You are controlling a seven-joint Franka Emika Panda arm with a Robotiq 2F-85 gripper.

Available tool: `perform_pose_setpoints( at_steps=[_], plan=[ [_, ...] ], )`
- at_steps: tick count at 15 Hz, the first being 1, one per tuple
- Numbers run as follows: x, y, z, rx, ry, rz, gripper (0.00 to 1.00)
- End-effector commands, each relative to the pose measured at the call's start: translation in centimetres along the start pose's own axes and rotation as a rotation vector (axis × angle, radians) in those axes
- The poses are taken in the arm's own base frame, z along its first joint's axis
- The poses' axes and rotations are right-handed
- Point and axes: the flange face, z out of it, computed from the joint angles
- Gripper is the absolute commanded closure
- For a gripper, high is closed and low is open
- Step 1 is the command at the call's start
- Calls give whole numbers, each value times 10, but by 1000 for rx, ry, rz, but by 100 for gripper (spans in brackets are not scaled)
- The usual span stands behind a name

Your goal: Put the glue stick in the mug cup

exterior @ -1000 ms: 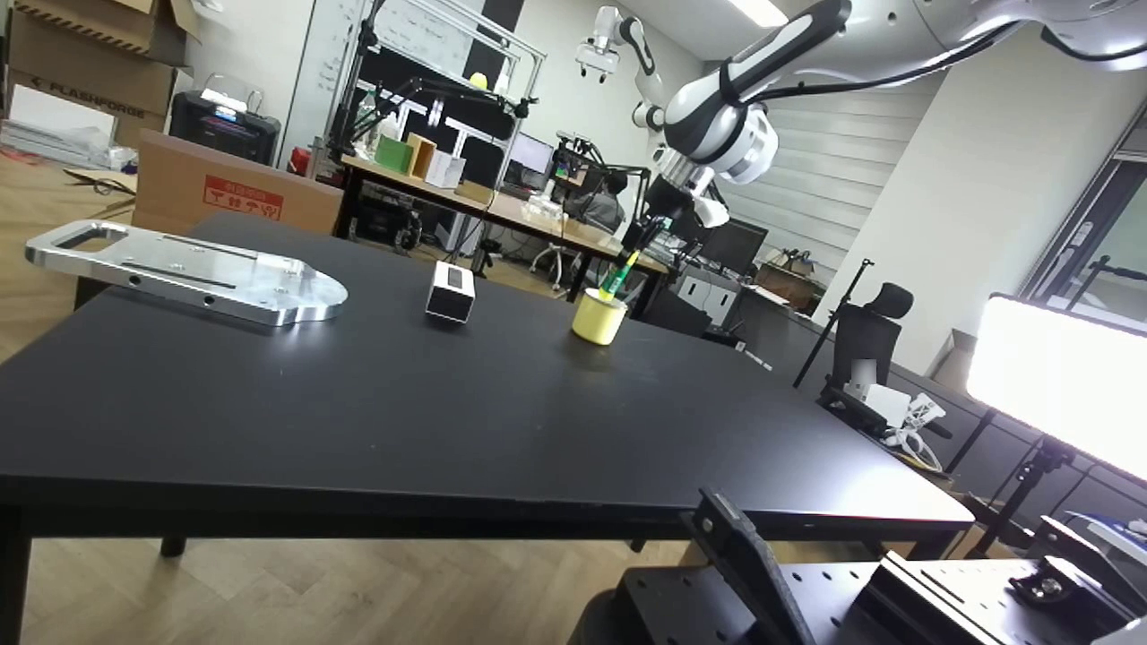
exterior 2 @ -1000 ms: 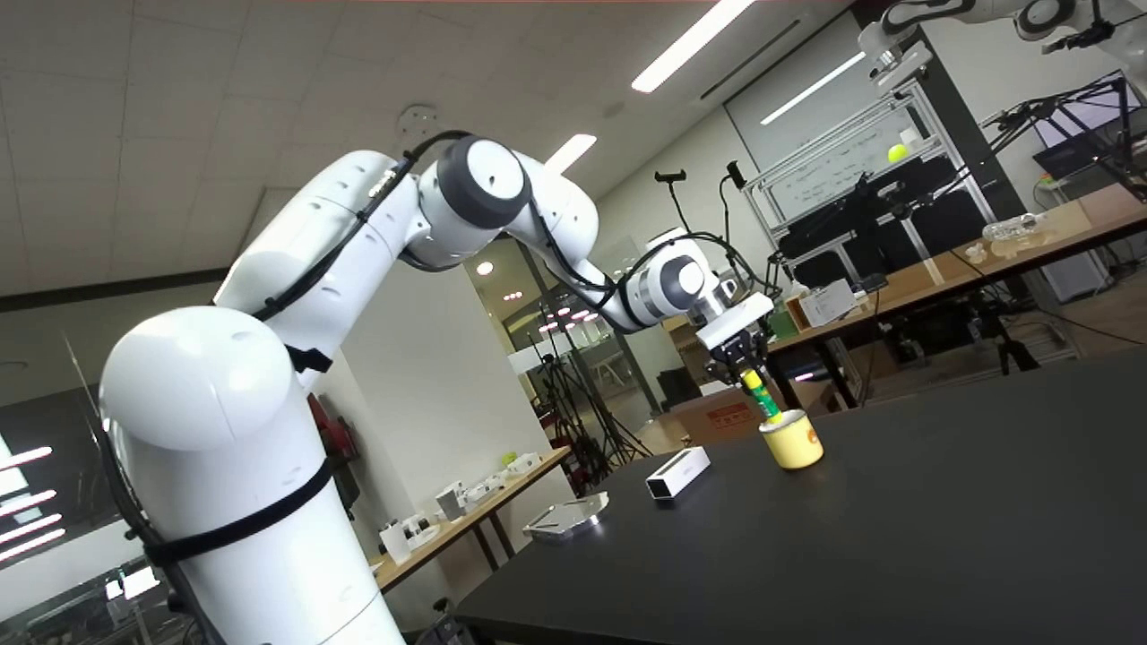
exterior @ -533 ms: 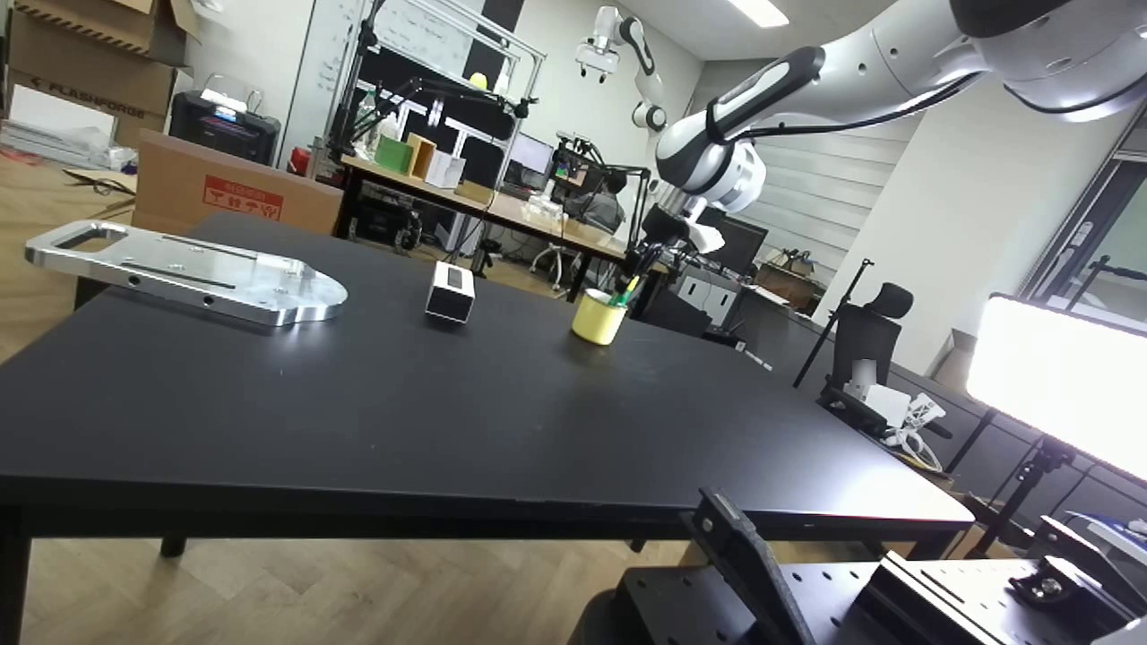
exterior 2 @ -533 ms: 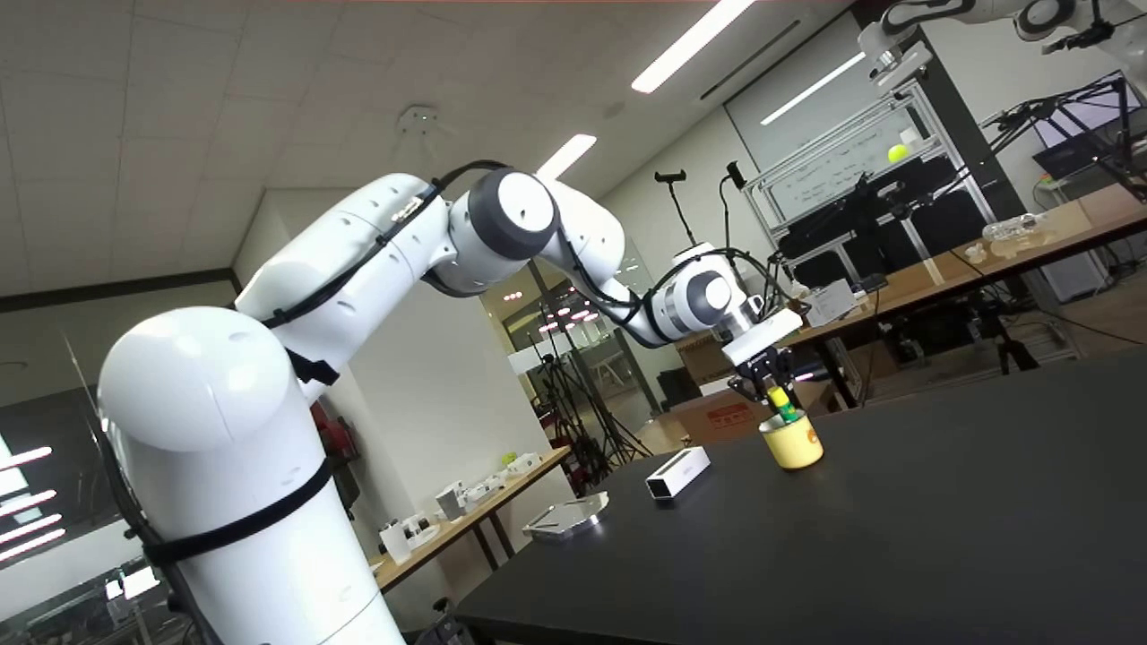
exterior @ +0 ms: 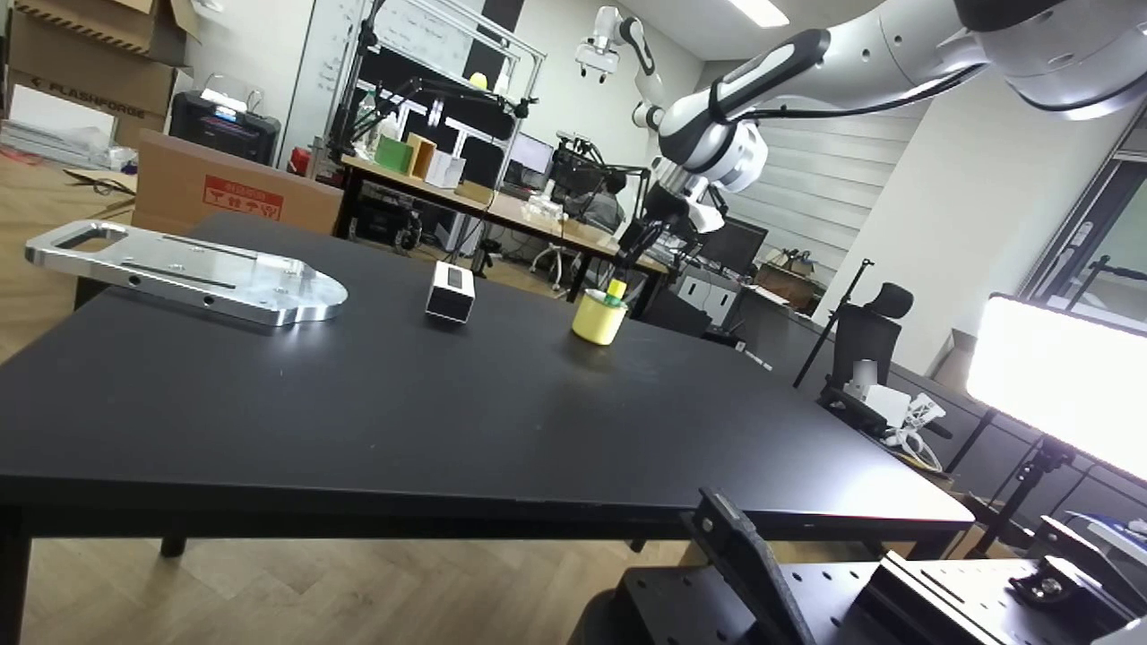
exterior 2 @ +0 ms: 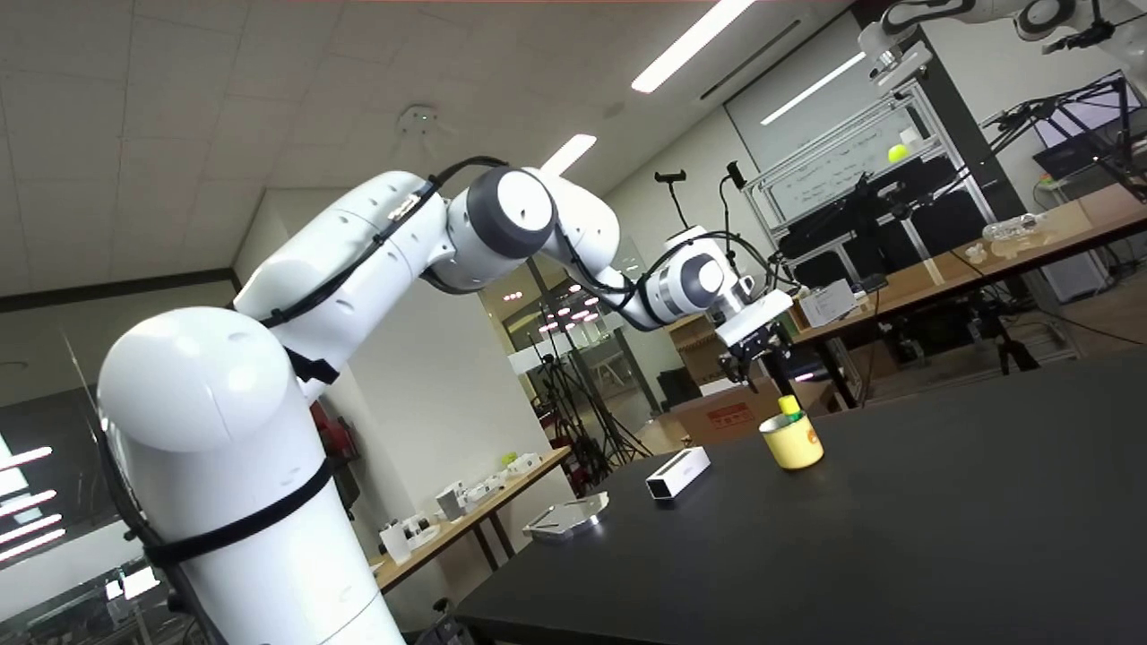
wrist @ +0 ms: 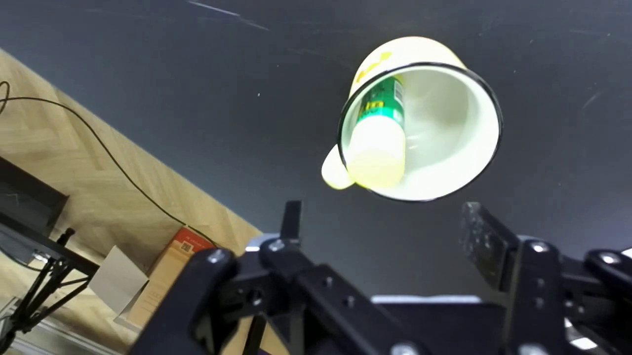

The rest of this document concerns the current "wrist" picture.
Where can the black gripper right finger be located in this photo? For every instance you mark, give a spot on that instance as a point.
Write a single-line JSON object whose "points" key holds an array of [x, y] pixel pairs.
{"points": [[540, 297]]}

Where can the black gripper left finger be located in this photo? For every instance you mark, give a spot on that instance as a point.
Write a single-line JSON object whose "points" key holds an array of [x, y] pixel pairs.
{"points": [[290, 297]]}

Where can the green glue stick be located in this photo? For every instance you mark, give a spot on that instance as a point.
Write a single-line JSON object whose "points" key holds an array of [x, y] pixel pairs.
{"points": [[376, 151]]}

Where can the yellow enamel mug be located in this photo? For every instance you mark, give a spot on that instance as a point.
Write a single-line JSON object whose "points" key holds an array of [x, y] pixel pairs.
{"points": [[448, 131]]}

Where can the orange brown carton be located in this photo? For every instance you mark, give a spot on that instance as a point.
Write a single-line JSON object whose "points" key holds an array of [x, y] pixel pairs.
{"points": [[171, 270]]}

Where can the white paper sheet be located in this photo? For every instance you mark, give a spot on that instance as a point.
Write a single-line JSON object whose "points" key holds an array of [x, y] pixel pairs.
{"points": [[118, 279]]}

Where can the black metal stand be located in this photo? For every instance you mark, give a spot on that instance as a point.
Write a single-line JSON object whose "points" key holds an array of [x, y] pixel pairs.
{"points": [[27, 204]]}

